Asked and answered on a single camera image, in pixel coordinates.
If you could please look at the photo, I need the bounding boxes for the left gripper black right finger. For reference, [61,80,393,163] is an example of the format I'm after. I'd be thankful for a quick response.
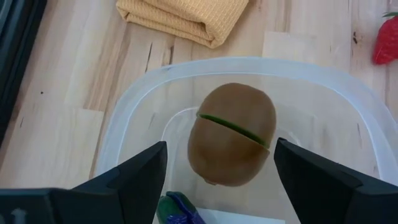
[273,138,398,224]

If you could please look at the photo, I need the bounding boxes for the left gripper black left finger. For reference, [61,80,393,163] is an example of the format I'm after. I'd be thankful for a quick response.
[0,141,168,224]

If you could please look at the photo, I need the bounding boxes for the blue berry toy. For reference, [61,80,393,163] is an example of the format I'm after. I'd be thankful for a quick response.
[155,191,206,224]

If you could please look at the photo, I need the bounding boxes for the brown kiwi toy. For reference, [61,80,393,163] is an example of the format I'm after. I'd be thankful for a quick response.
[187,82,277,187]

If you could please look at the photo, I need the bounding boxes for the red strawberry toy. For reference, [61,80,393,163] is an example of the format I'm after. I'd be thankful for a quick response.
[372,11,398,65]

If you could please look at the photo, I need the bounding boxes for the clear plastic tupperware container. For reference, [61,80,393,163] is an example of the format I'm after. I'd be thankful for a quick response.
[95,56,398,224]

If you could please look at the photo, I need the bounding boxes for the folded yellow cloth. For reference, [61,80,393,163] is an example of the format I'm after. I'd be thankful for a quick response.
[115,0,249,49]

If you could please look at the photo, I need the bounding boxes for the black aluminium table frame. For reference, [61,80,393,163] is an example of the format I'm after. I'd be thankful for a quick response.
[0,0,47,147]

